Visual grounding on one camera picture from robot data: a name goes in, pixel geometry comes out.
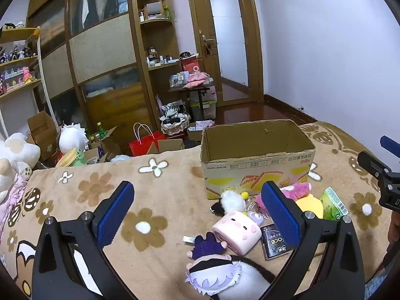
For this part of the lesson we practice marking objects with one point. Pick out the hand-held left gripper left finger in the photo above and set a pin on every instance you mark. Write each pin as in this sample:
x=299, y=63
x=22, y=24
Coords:
x=114, y=212

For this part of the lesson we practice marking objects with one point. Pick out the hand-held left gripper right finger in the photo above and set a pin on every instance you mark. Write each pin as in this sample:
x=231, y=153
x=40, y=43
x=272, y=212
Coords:
x=279, y=212

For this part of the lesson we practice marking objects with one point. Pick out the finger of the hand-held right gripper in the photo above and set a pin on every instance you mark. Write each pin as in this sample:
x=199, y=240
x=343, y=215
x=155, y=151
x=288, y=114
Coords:
x=372, y=162
x=390, y=145

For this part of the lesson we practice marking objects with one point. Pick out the yellow bear plush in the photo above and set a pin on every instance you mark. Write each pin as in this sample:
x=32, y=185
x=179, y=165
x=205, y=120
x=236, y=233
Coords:
x=311, y=207

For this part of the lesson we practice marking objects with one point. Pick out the black packet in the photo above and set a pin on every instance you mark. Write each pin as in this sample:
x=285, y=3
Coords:
x=272, y=243

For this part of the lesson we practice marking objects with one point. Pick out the pink cube pig plush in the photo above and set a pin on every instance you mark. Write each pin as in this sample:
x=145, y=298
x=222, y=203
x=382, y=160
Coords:
x=237, y=231

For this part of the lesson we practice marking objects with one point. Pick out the white and black fluffy plush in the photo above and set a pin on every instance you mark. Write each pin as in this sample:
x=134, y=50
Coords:
x=232, y=200

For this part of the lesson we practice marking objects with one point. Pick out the green packet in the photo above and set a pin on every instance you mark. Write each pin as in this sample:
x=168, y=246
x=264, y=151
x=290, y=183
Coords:
x=331, y=203

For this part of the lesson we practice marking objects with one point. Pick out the printed cardboard box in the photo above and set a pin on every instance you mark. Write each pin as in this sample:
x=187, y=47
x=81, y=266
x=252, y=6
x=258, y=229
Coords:
x=237, y=172

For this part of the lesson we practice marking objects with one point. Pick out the white-haired blindfolded doll plush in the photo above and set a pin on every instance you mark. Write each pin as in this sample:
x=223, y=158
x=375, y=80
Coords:
x=211, y=279

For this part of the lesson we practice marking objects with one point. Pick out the clear plastic bag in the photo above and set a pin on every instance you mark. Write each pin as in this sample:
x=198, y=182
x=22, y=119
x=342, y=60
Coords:
x=254, y=216

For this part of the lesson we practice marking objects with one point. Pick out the pink fluffy plush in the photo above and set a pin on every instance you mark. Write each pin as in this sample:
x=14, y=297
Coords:
x=297, y=190

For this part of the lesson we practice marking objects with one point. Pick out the cardboard box with bottles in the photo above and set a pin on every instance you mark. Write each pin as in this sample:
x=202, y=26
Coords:
x=107, y=147

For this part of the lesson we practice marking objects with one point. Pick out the green frog toy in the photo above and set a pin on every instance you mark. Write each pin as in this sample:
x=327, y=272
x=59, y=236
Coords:
x=76, y=157

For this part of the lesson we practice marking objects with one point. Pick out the red paper bag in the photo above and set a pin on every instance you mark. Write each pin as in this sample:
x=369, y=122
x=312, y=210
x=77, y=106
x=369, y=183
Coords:
x=143, y=145

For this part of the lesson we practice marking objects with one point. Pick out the round white spiky-haired plush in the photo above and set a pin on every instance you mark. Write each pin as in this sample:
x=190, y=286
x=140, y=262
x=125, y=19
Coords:
x=70, y=140

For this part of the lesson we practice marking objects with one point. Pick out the green bottle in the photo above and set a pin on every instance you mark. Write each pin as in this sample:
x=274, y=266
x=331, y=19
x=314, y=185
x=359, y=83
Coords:
x=100, y=128

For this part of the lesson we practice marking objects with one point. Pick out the brown cardboard box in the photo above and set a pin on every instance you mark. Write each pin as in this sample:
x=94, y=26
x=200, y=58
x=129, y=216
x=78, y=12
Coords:
x=170, y=145

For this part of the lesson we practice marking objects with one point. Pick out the pink cloth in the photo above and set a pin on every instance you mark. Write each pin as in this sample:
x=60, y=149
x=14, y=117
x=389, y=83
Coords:
x=11, y=200

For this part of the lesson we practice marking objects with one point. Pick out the wicker basket with clothes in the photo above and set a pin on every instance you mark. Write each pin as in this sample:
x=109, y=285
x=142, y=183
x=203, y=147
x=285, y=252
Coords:
x=175, y=128

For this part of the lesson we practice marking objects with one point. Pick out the large white plush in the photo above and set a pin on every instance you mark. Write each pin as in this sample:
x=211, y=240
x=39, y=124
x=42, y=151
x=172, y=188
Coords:
x=18, y=156

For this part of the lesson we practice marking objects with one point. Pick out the open cardboard box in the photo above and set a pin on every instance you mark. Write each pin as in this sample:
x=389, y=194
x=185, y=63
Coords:
x=40, y=128

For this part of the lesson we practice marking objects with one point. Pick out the small cardboard box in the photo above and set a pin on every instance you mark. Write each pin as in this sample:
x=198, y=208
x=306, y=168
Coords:
x=197, y=131

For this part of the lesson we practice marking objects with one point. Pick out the plastic storage bin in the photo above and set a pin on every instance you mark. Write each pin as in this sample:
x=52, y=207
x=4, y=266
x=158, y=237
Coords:
x=206, y=109

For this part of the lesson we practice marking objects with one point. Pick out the small wooden side table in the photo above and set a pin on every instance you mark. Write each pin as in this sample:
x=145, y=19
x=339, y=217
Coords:
x=195, y=88

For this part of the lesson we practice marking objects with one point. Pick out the white curved pole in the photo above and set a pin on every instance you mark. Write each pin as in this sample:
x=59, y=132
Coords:
x=43, y=78

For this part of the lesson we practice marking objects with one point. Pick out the pink packets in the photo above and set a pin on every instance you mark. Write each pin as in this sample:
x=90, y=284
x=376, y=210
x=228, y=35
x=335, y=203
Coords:
x=195, y=78

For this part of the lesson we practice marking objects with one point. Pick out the glass jar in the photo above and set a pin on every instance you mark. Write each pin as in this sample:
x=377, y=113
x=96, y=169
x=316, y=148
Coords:
x=152, y=52

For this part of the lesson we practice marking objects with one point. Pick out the wooden wardrobe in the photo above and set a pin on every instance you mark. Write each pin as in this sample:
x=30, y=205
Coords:
x=100, y=47

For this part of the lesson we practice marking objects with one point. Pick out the red box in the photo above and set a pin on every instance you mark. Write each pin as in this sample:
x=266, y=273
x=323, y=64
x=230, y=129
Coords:
x=190, y=64

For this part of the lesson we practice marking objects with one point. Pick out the figurine display shelf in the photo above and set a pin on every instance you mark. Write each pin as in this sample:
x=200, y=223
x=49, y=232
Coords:
x=18, y=58

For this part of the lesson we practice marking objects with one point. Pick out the wooden corner shelf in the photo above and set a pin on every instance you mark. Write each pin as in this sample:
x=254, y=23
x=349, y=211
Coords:
x=162, y=22

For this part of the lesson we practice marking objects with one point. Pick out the wooden door with glass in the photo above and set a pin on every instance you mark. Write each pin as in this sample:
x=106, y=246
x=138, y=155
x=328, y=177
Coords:
x=200, y=22

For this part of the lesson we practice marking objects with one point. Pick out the wooden picture frame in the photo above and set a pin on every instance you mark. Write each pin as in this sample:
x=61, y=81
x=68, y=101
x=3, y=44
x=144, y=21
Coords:
x=153, y=7

